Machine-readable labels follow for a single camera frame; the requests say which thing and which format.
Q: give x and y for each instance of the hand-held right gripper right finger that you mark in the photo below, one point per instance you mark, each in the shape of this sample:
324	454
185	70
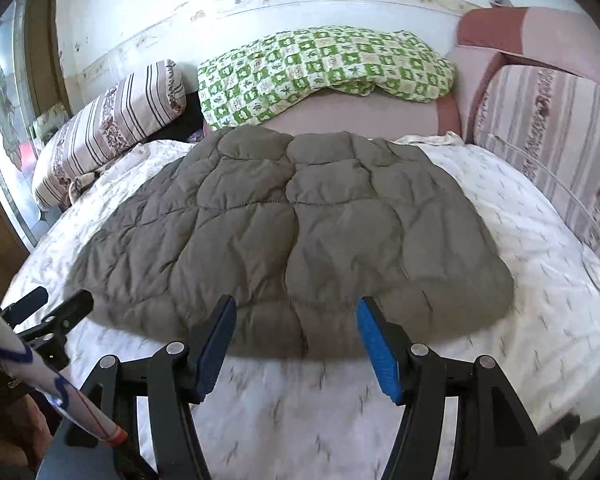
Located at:
377	355

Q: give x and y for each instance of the brown quilted hooded jacket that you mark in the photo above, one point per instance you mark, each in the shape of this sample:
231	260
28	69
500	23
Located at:
290	240

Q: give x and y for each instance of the small floral cushion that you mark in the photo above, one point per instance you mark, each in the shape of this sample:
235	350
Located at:
50	120

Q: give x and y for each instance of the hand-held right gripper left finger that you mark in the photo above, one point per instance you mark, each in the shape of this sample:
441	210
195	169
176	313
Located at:
215	345

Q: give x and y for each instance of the striped floral pillow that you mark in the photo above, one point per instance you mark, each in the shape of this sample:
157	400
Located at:
110	120

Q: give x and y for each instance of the white printed bed sheet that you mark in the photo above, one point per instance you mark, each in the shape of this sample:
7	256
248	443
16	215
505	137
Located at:
530	270

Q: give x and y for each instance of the small grey object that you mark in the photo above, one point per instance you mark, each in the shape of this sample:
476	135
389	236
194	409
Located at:
500	2

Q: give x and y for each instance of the green checked pillow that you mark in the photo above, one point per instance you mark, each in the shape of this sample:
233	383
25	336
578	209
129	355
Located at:
305	70

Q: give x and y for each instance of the striped floral back cushion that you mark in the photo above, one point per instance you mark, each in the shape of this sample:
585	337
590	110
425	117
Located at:
555	125

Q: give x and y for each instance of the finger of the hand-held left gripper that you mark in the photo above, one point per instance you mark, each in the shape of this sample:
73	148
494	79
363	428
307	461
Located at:
27	305
65	312

